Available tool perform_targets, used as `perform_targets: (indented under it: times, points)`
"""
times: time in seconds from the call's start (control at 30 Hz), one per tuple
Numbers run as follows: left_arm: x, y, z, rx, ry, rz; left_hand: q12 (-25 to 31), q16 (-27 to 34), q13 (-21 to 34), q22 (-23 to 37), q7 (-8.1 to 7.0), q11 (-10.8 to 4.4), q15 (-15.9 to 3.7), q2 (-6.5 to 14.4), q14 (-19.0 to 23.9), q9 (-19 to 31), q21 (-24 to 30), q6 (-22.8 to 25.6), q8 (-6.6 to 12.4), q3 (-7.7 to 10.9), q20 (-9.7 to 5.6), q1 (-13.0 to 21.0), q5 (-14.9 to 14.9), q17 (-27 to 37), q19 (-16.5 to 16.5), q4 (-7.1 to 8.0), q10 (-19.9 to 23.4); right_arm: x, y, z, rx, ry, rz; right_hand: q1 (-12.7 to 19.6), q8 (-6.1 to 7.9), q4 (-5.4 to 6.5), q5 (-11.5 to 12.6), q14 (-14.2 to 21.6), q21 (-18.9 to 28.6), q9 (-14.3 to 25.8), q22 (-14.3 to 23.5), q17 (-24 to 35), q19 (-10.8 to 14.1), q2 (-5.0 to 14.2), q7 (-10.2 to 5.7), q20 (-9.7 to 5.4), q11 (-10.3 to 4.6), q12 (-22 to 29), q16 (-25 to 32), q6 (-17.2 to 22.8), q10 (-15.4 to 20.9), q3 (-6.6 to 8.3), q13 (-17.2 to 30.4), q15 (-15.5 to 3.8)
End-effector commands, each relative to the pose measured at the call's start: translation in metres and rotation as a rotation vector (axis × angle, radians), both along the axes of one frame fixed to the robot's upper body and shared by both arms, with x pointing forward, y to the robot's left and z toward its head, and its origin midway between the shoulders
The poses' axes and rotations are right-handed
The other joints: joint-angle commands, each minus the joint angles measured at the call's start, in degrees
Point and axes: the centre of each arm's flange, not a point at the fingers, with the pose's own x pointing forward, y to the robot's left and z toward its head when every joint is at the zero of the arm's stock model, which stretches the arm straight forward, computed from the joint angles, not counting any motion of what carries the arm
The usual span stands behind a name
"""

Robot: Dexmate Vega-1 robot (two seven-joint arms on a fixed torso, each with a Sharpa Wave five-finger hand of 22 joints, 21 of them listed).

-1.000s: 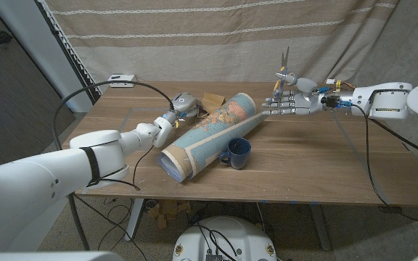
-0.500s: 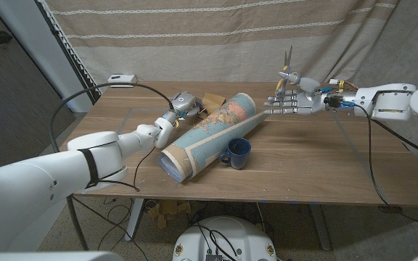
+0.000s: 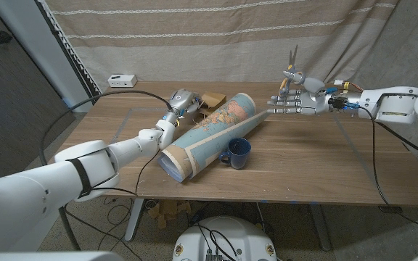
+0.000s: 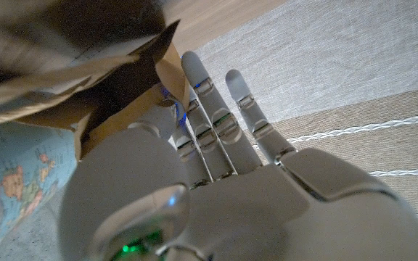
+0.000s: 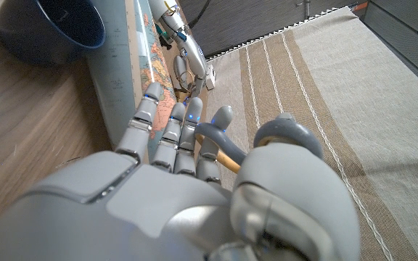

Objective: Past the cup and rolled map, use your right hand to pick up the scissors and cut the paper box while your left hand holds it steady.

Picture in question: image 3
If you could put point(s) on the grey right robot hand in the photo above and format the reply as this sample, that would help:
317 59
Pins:
303 99

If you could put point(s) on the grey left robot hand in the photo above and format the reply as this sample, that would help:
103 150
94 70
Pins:
183 101

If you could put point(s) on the brown paper bag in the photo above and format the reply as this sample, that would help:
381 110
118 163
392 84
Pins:
212 99

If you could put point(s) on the grey orange scissors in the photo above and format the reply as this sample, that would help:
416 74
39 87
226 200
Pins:
291 67

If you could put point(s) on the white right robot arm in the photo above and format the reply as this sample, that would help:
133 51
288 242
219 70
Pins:
394 103

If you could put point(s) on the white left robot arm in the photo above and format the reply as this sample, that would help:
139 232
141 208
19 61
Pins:
67 174

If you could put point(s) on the rolled world map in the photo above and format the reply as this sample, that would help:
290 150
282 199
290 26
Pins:
212 134

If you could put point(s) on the white right wrist connector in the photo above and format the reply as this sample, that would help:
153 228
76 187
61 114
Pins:
338 82

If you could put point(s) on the beige striped curtain backdrop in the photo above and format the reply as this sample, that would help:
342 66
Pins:
212 47

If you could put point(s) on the white power strip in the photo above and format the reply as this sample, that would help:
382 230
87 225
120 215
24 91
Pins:
122 80

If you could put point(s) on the dark blue mug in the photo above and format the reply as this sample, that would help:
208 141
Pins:
238 154

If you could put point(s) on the cardboard scraps pile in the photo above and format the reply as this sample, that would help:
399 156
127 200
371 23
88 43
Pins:
169 212

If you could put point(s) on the black triangle-patterned trim strip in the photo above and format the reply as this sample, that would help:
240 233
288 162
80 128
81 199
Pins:
71 54

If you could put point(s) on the white table leg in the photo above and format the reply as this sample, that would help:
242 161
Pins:
134 221
319 228

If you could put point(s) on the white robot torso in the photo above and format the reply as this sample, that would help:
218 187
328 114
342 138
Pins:
227 235

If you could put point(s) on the dark textured door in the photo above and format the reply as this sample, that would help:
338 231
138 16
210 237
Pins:
9 108

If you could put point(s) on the white door frame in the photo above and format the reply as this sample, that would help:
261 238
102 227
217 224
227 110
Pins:
38 47

